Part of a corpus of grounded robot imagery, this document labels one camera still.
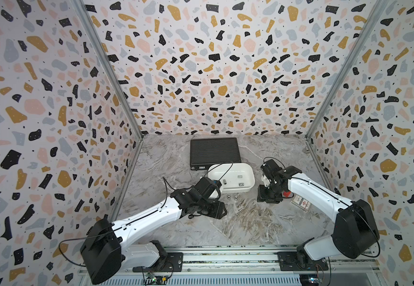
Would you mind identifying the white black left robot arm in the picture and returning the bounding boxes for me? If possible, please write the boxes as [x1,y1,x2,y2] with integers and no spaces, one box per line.
[80,176,227,285]

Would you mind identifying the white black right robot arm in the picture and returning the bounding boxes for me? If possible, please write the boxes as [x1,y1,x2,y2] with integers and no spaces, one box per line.
[257,159,380,268]

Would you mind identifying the white plastic storage box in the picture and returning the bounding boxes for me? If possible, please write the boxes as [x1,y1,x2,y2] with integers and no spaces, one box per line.
[207,163,255,194]

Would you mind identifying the paper label card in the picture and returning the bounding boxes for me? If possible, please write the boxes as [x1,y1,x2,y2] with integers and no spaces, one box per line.
[291,194,311,212]

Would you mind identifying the black ribbed tool case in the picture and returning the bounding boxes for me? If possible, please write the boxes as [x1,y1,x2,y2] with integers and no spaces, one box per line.
[190,138,241,170]

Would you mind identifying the green circuit board right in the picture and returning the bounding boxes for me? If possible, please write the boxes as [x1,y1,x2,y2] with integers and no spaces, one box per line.
[307,276,320,286]

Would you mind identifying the green circuit board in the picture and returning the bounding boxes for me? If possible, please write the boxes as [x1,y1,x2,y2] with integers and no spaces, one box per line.
[307,276,320,286]
[144,272,168,286]

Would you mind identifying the green circuit board left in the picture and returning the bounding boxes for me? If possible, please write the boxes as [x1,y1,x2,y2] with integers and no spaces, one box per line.
[144,272,168,286]

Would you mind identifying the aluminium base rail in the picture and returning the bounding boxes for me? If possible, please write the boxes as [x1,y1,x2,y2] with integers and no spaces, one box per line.
[104,245,387,286]

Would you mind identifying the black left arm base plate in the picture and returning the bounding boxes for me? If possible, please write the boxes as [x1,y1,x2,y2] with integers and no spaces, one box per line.
[133,252,184,273]

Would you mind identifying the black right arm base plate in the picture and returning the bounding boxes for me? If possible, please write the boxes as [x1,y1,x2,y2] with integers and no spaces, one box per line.
[277,251,329,271]

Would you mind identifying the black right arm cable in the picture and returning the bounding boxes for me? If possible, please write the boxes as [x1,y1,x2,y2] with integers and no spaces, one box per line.
[262,156,381,259]

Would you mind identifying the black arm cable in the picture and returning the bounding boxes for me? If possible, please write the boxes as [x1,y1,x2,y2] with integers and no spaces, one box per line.
[57,162,234,267]
[262,156,381,259]

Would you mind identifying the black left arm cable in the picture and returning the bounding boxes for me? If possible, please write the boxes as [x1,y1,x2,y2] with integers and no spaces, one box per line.
[57,162,234,267]

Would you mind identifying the aluminium frame post right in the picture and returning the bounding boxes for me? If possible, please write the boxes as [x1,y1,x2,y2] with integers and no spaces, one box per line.
[306,0,388,143]

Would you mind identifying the aluminium frame post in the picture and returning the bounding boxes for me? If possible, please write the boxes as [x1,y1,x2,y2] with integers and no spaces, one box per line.
[306,0,388,143]
[71,0,143,141]

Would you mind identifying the aluminium frame post left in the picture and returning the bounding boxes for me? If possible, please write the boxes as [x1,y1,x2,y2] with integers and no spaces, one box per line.
[71,0,143,141]

